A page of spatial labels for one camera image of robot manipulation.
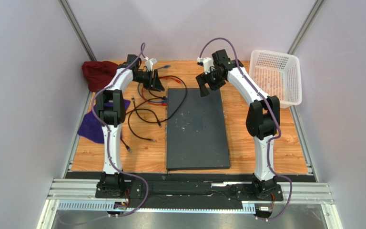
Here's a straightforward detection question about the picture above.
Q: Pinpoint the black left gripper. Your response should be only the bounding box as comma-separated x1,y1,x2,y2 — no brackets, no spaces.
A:
134,69,166,92

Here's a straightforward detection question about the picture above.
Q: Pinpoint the blue ethernet cable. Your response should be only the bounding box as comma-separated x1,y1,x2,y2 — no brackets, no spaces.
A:
137,64,172,105

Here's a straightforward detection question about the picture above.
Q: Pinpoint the red ethernet cable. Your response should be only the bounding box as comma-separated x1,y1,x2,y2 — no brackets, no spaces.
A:
141,75,181,106

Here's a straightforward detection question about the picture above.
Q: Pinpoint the dark grey network switch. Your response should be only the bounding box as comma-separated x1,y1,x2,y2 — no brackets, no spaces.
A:
166,88,231,171

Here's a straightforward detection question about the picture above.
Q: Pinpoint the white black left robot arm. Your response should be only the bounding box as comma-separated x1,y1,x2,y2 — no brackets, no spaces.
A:
91,54,164,198

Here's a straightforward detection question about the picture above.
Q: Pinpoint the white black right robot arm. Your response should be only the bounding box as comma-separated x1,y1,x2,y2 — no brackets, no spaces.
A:
196,50,280,199

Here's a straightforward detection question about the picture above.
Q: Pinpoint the dark red cloth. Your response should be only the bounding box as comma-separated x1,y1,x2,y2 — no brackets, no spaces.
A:
81,61,119,93

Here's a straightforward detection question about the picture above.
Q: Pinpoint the white plastic basket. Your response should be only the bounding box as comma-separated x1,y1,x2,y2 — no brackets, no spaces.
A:
249,50,302,109

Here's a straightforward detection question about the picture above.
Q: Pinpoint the purple cloth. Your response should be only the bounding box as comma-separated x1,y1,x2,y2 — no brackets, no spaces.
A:
77,99,131,144

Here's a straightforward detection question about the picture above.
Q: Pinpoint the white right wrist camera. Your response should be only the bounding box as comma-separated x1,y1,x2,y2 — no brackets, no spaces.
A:
197,57,214,74

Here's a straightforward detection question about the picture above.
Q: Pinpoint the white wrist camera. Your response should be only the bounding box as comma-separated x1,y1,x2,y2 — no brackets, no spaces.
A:
197,57,214,74
144,57,157,72

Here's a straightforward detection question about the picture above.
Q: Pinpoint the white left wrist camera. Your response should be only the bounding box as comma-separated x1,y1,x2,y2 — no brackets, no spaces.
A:
144,57,157,72

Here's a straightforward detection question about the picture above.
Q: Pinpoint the long black cable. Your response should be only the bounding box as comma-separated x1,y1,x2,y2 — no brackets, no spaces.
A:
126,75,188,124

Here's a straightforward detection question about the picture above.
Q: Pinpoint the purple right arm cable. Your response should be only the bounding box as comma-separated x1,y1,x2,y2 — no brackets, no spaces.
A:
199,37,294,222

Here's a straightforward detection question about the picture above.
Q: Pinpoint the black ethernet patch cable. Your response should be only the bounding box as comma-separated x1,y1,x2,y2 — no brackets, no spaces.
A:
119,96,163,154

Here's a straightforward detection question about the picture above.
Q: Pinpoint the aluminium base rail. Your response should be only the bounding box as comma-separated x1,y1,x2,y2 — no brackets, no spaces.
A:
39,179,342,229

